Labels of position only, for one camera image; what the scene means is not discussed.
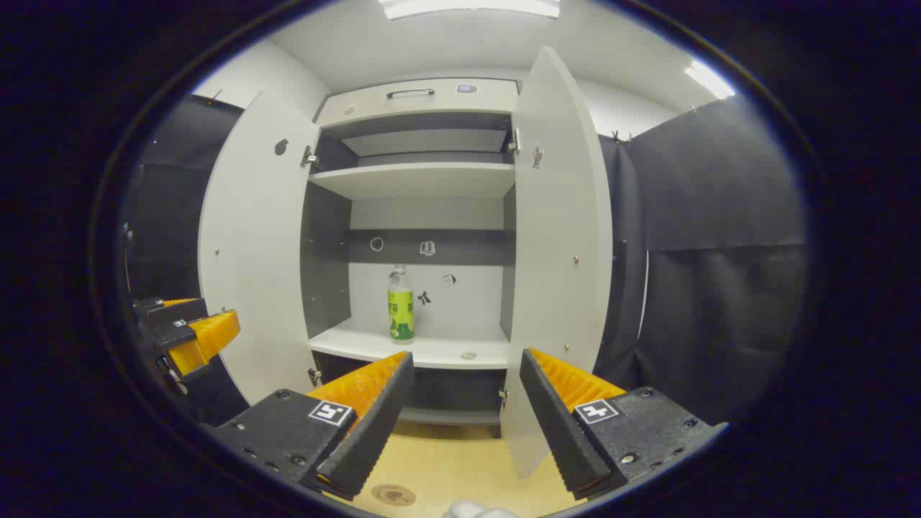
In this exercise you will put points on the white and grey cabinet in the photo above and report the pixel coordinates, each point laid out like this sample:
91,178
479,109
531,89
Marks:
327,273

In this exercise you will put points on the white cabinet shelf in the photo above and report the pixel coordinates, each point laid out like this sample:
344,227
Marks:
417,180
439,349

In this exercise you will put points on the round brown coaster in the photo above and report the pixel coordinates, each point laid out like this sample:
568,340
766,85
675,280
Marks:
393,494

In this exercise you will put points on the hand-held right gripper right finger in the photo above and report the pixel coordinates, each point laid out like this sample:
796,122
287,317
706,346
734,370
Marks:
557,432

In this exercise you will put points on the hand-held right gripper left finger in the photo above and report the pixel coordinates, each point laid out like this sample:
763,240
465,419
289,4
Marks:
374,432

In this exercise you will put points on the white cabinet drawer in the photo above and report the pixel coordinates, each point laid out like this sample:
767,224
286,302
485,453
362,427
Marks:
374,104

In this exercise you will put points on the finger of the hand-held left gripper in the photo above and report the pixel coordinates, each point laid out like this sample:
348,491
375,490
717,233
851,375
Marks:
209,334
173,311

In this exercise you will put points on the ceiling light panel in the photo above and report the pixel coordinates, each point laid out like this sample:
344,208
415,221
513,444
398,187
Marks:
709,79
468,7

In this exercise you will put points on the green label clear bottle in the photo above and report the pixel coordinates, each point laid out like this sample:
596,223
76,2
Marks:
401,309

